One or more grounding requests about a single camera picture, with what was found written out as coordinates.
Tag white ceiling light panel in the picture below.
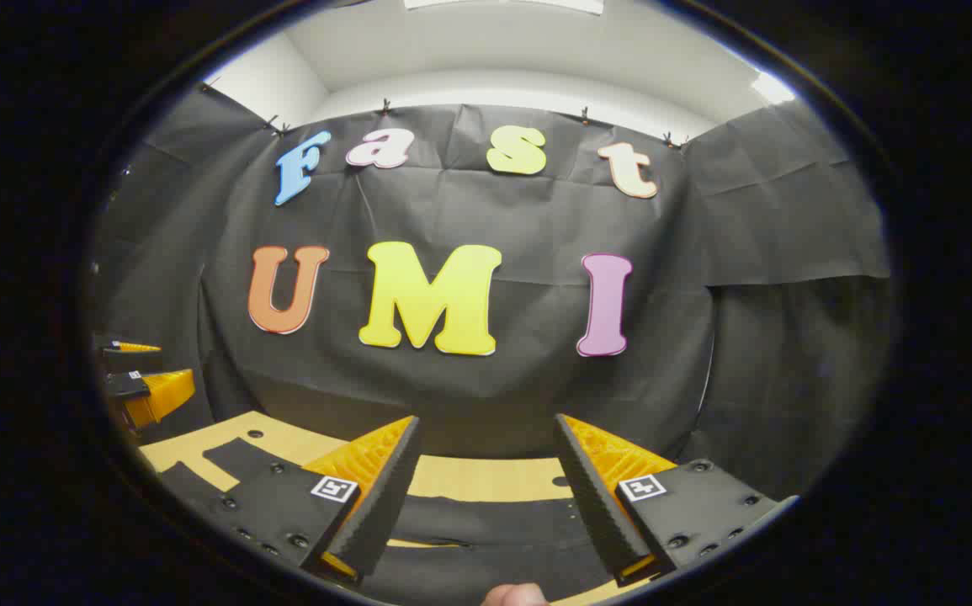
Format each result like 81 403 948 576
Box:
751 72 798 106

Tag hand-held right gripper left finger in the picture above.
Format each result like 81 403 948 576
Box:
195 415 425 586

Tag row of black cloth clips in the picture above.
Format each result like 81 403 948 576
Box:
199 77 688 151

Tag black backdrop cloth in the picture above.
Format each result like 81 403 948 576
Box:
86 84 895 497

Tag dark blue jeans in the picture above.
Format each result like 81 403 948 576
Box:
157 436 621 605

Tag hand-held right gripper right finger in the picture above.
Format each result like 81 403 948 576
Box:
553 412 799 588

